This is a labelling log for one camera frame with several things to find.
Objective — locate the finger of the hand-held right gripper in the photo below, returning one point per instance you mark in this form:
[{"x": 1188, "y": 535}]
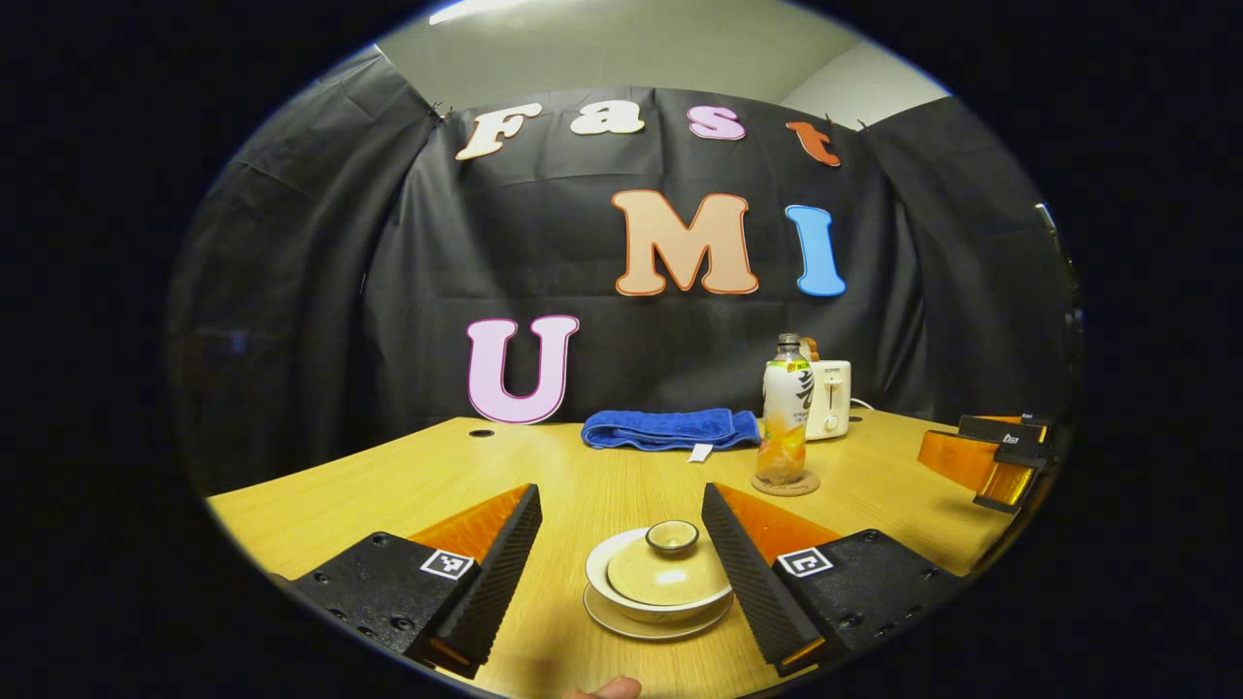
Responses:
[
  {"x": 981, "y": 466},
  {"x": 1005, "y": 430}
]

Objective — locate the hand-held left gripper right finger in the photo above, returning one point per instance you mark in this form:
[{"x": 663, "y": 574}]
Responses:
[{"x": 743, "y": 573}]

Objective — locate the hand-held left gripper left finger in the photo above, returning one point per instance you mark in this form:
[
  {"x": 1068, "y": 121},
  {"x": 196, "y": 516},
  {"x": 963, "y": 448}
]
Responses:
[{"x": 495, "y": 573}]

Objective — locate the round cork coaster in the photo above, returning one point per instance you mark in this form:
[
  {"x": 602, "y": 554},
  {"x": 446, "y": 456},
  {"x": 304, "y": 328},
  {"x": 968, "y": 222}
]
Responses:
[{"x": 787, "y": 488}]

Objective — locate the white teacup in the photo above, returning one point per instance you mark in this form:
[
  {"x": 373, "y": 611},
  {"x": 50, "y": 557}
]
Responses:
[{"x": 607, "y": 582}]

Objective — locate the clear water bottle white label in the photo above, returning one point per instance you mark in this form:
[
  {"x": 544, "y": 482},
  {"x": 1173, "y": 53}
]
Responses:
[{"x": 785, "y": 417}]

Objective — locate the white saucer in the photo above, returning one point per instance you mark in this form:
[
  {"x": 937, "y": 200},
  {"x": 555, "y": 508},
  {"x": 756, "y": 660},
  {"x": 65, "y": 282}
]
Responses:
[{"x": 631, "y": 626}]

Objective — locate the cream white toaster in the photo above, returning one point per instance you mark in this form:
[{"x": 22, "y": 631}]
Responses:
[{"x": 833, "y": 398}]

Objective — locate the blue folded towel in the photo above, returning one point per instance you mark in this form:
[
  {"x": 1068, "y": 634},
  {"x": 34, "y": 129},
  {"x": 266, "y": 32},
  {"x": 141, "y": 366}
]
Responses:
[{"x": 670, "y": 427}]

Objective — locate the toasted bread slice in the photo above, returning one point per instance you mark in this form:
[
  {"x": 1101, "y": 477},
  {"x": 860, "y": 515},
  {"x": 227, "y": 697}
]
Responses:
[{"x": 812, "y": 348}]

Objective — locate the black backdrop cloth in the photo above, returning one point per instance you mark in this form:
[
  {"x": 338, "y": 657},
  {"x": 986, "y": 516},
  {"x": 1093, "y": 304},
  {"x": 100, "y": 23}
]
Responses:
[{"x": 388, "y": 291}]

